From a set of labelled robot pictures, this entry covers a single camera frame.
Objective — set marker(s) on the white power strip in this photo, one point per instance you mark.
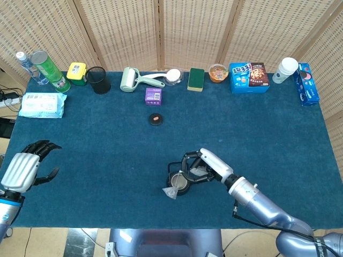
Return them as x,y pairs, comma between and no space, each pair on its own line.
10,101

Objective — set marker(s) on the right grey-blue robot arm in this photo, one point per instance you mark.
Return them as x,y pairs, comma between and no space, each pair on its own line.
262,206

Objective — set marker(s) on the small purple box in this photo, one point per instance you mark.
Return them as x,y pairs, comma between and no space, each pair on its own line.
153,97

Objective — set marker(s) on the blue carpet table mat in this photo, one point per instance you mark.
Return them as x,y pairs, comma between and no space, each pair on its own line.
107,160

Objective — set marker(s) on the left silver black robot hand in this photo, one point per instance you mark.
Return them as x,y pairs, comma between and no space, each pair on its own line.
20,171

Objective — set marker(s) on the black equipment box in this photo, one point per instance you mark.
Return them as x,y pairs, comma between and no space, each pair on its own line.
6,128

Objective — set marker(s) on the green and yellow sponge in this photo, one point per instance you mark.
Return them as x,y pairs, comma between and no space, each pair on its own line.
196,79

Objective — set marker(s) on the black mesh pen holder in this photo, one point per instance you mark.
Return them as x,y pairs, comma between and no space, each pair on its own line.
99,83

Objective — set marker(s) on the green cylindrical can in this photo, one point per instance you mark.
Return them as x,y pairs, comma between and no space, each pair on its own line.
51,71

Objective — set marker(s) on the clear plastic water bottle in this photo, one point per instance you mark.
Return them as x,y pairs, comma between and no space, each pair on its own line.
30,68

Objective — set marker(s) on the light green lint roller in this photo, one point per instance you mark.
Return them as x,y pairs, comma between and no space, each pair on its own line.
128,80

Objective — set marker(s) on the dark blue sandwich cookie box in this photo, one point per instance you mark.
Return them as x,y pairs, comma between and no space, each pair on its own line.
306,85

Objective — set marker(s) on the black teapot lid wooden knob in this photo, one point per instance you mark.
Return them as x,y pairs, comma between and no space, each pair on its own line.
156,120

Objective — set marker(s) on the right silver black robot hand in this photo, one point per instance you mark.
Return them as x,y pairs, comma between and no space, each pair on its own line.
215,163

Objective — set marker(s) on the orange jelly cup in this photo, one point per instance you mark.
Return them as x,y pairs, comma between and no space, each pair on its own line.
218,72

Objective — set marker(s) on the light blue wet wipes pack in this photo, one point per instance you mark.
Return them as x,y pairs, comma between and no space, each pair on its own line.
41,105

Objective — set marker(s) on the green mini bin yellow lid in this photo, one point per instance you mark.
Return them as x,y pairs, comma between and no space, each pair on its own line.
76,73

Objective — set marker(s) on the grey-blue robot torso base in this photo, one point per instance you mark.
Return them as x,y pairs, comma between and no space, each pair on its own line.
166,243

